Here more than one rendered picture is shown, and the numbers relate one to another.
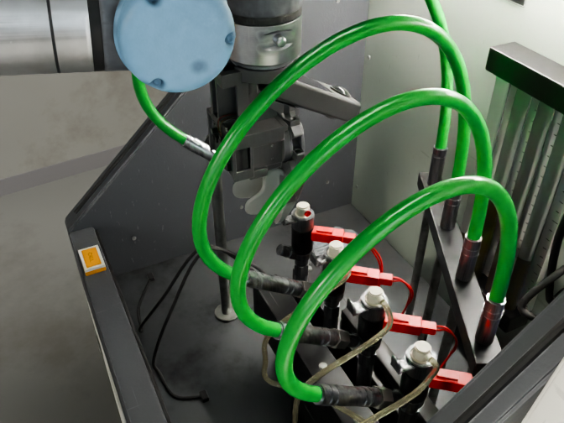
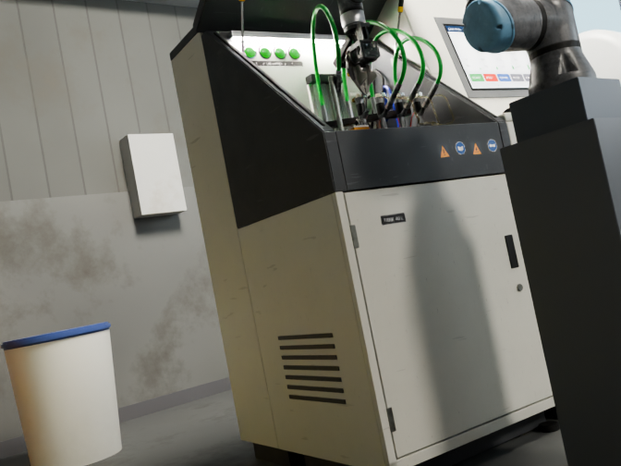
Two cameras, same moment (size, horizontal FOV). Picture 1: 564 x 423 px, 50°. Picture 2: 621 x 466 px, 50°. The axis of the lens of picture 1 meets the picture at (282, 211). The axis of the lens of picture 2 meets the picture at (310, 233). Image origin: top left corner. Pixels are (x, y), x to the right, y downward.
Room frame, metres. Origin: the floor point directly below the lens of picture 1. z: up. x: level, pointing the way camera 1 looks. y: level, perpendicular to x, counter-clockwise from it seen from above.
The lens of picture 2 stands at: (1.07, 2.03, 0.59)
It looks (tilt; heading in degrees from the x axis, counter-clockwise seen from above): 4 degrees up; 263
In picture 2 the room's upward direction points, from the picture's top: 11 degrees counter-clockwise
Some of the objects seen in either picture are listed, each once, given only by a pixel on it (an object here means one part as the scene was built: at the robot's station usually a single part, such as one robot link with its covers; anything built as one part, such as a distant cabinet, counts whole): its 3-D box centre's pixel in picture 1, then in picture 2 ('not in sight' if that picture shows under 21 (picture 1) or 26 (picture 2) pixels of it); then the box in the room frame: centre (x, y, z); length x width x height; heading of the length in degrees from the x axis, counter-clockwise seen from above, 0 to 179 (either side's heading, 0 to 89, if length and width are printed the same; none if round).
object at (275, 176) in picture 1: (268, 201); (370, 78); (0.54, 0.02, 1.17); 0.06 x 0.03 x 0.09; 116
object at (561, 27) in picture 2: not in sight; (545, 22); (0.25, 0.59, 1.07); 0.13 x 0.12 x 0.14; 17
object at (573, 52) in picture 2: not in sight; (558, 70); (0.25, 0.59, 0.95); 0.15 x 0.15 x 0.10
